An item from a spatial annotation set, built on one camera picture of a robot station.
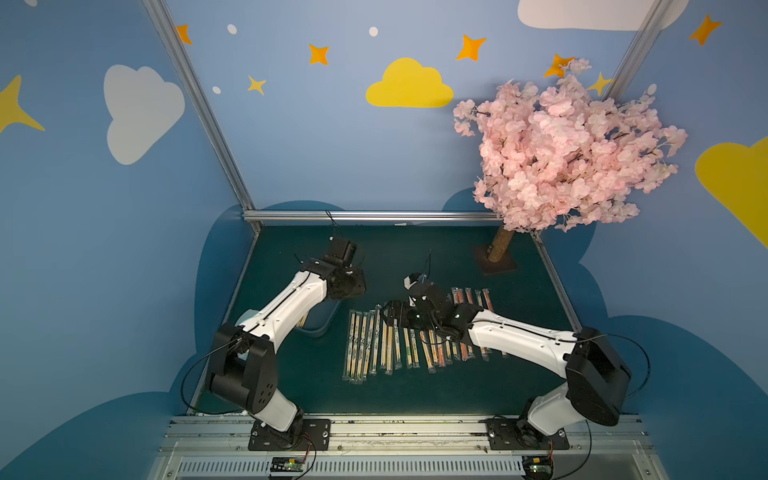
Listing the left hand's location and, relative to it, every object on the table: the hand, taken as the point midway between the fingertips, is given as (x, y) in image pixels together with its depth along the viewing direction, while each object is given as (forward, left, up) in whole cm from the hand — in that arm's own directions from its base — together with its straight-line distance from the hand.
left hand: (361, 283), depth 87 cm
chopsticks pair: (-11, -5, -14) cm, 19 cm away
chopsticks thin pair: (-14, -1, -14) cm, 20 cm away
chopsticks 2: (-12, +1, -14) cm, 19 cm away
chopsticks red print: (-17, -25, -14) cm, 33 cm away
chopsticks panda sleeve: (-13, -3, -15) cm, 20 cm away
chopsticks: (-19, +3, -14) cm, 24 cm away
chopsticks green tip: (-14, -15, -13) cm, 24 cm away
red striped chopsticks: (-15, -20, -14) cm, 29 cm away
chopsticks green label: (-15, -27, -13) cm, 34 cm away
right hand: (-8, -10, -1) cm, 13 cm away
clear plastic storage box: (-8, +14, -9) cm, 19 cm away
